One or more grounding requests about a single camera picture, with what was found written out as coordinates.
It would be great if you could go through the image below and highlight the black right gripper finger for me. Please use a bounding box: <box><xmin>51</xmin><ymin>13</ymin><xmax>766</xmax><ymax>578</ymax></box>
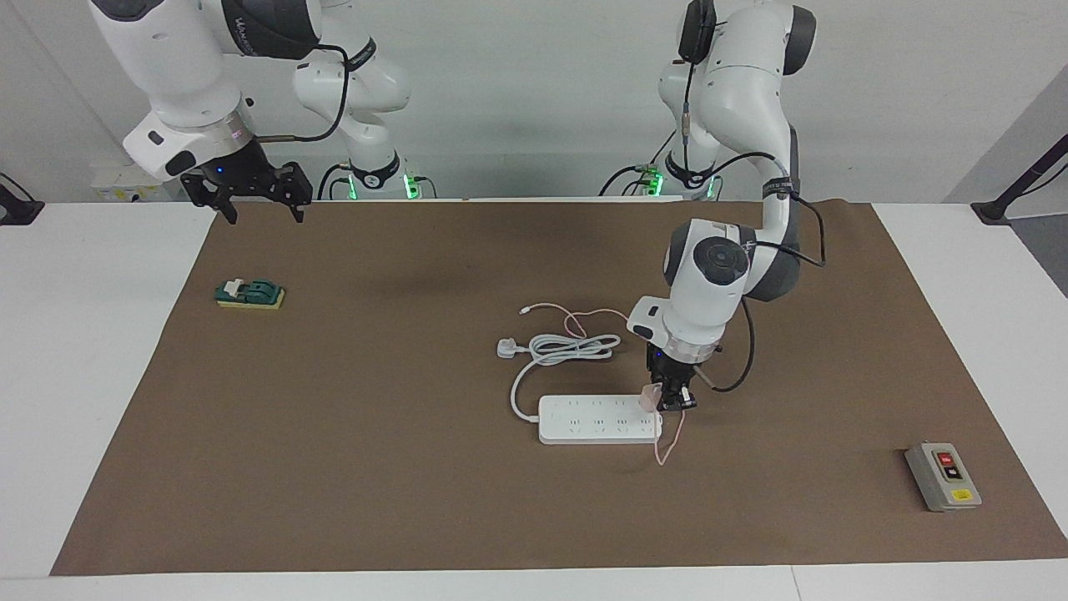
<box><xmin>181</xmin><ymin>171</ymin><xmax>239</xmax><ymax>226</ymax></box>
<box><xmin>280</xmin><ymin>163</ymin><xmax>314</xmax><ymax>224</ymax></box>

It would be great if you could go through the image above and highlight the pink charging cable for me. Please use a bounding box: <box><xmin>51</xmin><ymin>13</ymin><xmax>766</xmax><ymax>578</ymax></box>
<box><xmin>519</xmin><ymin>305</ymin><xmax>687</xmax><ymax>467</ymax></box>

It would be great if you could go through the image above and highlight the white power strip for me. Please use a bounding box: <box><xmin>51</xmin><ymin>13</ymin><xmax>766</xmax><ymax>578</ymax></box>
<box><xmin>538</xmin><ymin>394</ymin><xmax>664</xmax><ymax>445</ymax></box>

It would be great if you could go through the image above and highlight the black clamp stand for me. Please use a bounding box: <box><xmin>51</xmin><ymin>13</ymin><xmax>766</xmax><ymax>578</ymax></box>
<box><xmin>0</xmin><ymin>173</ymin><xmax>44</xmax><ymax>226</ymax></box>
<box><xmin>972</xmin><ymin>134</ymin><xmax>1068</xmax><ymax>226</ymax></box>

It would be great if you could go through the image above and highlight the brown table mat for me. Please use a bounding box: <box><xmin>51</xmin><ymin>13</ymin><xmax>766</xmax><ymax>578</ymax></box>
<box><xmin>50</xmin><ymin>200</ymin><xmax>1068</xmax><ymax>577</ymax></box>

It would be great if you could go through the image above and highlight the black base cable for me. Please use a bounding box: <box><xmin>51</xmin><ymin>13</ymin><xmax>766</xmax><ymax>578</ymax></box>
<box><xmin>317</xmin><ymin>163</ymin><xmax>351</xmax><ymax>201</ymax></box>
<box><xmin>599</xmin><ymin>125</ymin><xmax>677</xmax><ymax>199</ymax></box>

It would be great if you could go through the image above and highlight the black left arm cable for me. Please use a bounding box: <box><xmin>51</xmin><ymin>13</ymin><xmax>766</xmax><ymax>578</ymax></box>
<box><xmin>680</xmin><ymin>42</ymin><xmax>827</xmax><ymax>393</ymax></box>

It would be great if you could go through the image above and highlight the white wall socket box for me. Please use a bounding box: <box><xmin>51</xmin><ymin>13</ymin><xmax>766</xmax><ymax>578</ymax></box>
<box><xmin>90</xmin><ymin>163</ymin><xmax>180</xmax><ymax>203</ymax></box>

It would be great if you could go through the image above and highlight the green knife switch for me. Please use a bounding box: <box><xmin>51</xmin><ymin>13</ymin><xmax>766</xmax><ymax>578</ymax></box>
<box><xmin>215</xmin><ymin>278</ymin><xmax>286</xmax><ymax>311</ymax></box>

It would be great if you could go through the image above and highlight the grey on-off switch box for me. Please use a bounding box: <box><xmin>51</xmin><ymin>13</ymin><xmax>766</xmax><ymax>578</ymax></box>
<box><xmin>905</xmin><ymin>442</ymin><xmax>983</xmax><ymax>513</ymax></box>

